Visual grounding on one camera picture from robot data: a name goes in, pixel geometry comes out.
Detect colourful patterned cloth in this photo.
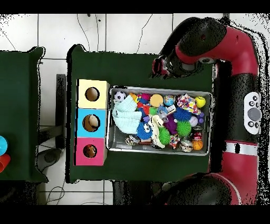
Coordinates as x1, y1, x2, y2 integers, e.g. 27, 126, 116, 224
176, 92, 201, 116

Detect blue cup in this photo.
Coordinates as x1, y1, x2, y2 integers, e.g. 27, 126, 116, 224
0, 135, 8, 156

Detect black upright panel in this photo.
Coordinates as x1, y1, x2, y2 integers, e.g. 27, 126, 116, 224
55, 73, 67, 150

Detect black and white soccer ball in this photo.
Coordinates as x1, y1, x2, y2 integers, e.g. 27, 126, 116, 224
113, 90, 127, 102

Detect wooden box with three holes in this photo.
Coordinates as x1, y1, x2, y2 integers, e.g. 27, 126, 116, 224
73, 79, 111, 166

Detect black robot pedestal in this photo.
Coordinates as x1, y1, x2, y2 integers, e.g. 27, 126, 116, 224
112, 181, 163, 205

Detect silver wire mesh bin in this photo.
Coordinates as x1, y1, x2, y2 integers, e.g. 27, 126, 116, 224
105, 85, 213, 156

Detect globe print ball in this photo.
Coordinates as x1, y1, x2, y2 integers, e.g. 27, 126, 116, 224
163, 94, 175, 107

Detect grey floor stand base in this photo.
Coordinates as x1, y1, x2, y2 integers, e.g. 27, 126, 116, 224
36, 147, 63, 172

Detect mint green knitted cloth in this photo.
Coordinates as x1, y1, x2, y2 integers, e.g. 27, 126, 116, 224
112, 94, 143, 134

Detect blue spiky toy with eyes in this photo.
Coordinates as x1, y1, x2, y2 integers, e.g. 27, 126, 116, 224
137, 121, 153, 140

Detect blue spiky ball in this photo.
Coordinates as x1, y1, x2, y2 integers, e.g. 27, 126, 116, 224
172, 106, 192, 122

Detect yellow printed ball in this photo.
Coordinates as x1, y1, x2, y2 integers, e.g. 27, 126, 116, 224
194, 96, 206, 108

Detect dark green table cloth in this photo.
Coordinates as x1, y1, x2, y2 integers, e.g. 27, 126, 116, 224
65, 44, 216, 184
0, 46, 49, 183

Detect green spiky ball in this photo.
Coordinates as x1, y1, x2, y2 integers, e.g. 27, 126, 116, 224
176, 120, 192, 137

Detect red cup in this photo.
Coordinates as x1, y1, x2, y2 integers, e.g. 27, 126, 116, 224
0, 153, 11, 173

